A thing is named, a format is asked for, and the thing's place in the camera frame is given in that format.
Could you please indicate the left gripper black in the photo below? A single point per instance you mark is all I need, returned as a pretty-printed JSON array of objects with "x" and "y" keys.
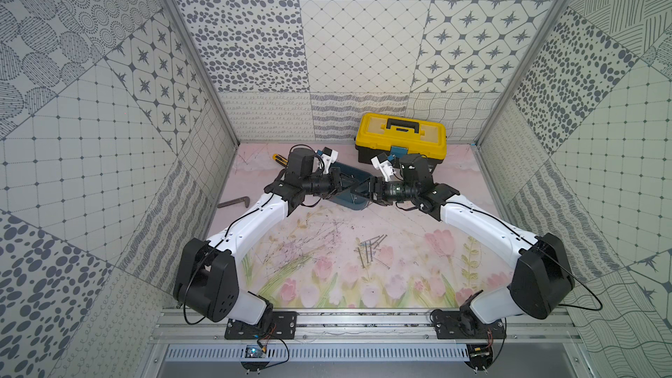
[{"x": 335, "y": 182}]

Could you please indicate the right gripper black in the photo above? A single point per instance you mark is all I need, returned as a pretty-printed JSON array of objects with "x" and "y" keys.
[{"x": 379, "y": 184}]

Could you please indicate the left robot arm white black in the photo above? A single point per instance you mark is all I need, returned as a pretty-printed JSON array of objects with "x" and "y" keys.
[{"x": 208, "y": 281}]

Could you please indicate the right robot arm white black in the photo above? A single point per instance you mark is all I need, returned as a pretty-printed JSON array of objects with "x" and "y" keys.
[{"x": 542, "y": 276}]

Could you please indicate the teal plastic storage box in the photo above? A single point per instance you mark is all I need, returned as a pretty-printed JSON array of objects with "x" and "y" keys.
[{"x": 353, "y": 176}]

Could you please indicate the yellow black toolbox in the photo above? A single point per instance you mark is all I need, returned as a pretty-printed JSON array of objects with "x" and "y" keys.
[{"x": 400, "y": 136}]

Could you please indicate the yellow utility knife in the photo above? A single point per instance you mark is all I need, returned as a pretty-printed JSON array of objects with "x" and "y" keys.
[{"x": 283, "y": 161}]

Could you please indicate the dark metal hex key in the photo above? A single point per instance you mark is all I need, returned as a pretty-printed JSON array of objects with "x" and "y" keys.
[{"x": 245, "y": 200}]

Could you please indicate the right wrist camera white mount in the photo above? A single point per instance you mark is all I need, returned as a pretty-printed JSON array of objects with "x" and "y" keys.
[{"x": 382, "y": 163}]

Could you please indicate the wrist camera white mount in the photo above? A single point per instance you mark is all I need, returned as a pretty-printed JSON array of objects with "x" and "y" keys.
[
  {"x": 328, "y": 156},
  {"x": 382, "y": 163}
]

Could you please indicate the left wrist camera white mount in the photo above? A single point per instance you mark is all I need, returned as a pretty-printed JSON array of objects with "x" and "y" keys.
[{"x": 328, "y": 156}]

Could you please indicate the aluminium mounting rail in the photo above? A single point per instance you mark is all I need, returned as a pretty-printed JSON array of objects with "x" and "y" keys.
[{"x": 366, "y": 326}]

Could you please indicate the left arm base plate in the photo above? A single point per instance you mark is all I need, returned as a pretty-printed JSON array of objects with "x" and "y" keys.
[{"x": 277, "y": 324}]

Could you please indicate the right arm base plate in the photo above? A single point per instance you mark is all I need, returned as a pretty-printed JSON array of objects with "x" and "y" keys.
[{"x": 461, "y": 325}]

